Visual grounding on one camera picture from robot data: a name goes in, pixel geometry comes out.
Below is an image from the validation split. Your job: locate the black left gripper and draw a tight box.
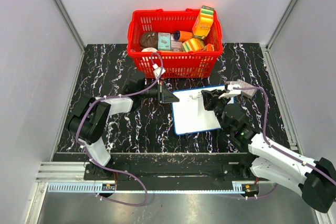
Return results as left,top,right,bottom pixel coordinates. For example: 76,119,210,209
139,80,179,104

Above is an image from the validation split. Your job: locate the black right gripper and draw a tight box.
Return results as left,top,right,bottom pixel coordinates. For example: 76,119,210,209
202,90,232,133

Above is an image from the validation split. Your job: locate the black whiteboard marker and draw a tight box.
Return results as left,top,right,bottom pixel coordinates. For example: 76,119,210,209
191,93,203,100

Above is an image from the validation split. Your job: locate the blue framed whiteboard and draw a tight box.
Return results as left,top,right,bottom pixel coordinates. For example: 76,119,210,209
172,85,226,135

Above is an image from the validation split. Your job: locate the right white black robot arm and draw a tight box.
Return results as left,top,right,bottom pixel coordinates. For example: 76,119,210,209
201,86,335,214

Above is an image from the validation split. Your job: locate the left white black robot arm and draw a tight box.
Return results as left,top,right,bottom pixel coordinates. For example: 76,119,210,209
66,72,180,180

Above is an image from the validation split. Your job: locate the red plastic shopping basket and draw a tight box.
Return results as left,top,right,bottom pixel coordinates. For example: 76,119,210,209
127,6,223,78

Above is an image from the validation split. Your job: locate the pink white eraser box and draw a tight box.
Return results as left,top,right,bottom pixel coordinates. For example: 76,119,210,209
237,79,256,99

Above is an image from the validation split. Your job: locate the white round lid container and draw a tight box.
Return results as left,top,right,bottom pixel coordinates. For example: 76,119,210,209
141,47,157,52

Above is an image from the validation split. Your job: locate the pink white small box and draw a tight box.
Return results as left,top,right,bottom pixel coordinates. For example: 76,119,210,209
171,34,183,52

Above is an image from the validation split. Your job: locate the orange snack packet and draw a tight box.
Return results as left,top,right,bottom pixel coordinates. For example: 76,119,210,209
202,44,215,51

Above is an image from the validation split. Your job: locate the teal small box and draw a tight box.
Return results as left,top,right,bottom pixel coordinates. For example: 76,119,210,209
157,33,171,51

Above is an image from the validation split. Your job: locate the yellow green sponge pack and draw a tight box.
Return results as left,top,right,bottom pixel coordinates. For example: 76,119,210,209
182,38,205,52

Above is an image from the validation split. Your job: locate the brown round bread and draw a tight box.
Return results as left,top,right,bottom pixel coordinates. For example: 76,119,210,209
140,31,159,48

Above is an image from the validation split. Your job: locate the orange blue-capped bottle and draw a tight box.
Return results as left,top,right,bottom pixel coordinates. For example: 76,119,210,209
173,30,193,42

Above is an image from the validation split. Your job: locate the orange juice carton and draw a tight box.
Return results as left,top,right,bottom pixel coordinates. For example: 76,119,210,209
192,6,214,40

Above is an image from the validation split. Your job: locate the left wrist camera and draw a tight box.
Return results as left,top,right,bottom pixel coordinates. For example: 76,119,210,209
152,64,165,79

